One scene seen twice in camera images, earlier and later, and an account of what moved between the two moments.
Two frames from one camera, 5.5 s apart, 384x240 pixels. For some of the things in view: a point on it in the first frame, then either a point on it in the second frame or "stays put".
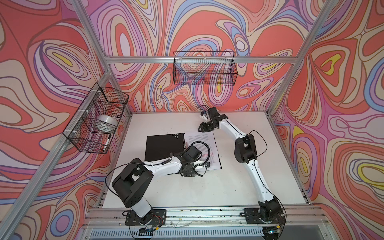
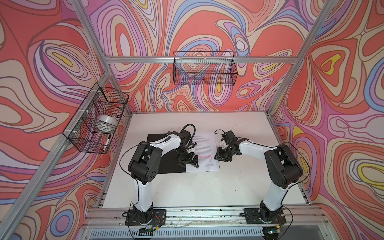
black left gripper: x=190 y=173 → x=191 y=154
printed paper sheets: x=208 y=137 stays put
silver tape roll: x=108 y=119 stays put
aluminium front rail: x=115 y=219 stays put
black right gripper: x=203 y=129 → x=219 y=156
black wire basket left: x=92 y=127 stays put
